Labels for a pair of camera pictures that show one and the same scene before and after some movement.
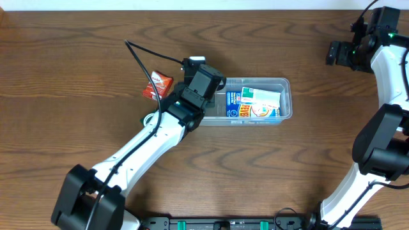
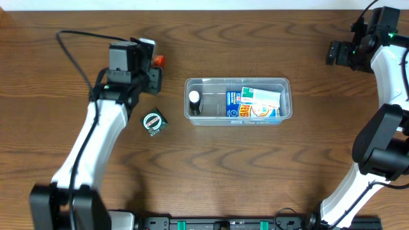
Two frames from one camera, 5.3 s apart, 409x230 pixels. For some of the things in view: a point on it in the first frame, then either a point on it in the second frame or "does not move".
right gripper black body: x=334 y=53 does not move
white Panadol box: x=261 y=97 does not move
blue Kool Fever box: x=236 y=108 does not move
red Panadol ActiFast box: x=163 y=84 → x=158 y=61
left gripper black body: x=209 y=99 → x=151 y=82
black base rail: x=245 y=223 does not move
